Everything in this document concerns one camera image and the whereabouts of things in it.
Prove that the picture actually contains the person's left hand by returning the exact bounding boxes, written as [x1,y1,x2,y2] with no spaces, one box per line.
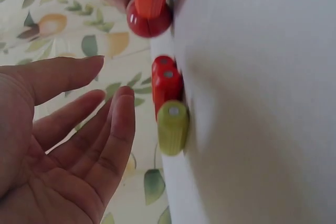
[0,55,137,224]

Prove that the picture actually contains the orange ribbed toy cylinder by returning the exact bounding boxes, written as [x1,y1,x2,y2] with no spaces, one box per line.
[133,0,168,19]

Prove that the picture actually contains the red toy ball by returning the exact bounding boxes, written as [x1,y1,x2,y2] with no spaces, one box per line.
[126,3,174,38]

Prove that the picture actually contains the red toy cylinder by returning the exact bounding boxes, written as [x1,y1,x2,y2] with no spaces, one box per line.
[152,55,177,78]
[151,69,184,105]

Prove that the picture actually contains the yellow-green toy cylinder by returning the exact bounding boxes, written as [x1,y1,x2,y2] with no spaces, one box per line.
[156,100,191,157]

